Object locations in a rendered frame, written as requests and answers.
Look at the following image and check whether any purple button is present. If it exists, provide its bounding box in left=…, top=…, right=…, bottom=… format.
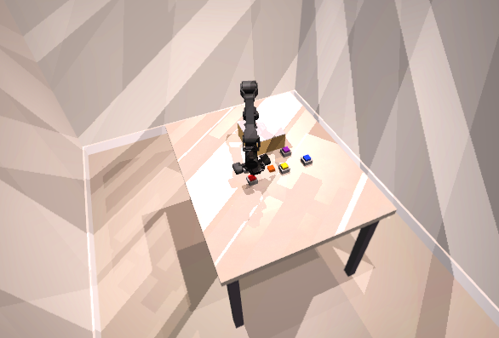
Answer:
left=280, top=146, right=292, bottom=158

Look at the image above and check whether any blue button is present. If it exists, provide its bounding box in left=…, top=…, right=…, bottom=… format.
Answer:
left=301, top=154, right=313, bottom=166

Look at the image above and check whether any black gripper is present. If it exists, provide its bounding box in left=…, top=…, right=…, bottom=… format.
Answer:
left=232, top=154, right=271, bottom=175

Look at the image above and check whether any red button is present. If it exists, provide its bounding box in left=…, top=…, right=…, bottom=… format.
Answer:
left=246, top=175, right=258, bottom=186

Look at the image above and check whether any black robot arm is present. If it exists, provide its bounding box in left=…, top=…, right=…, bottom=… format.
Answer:
left=240, top=81, right=265, bottom=175

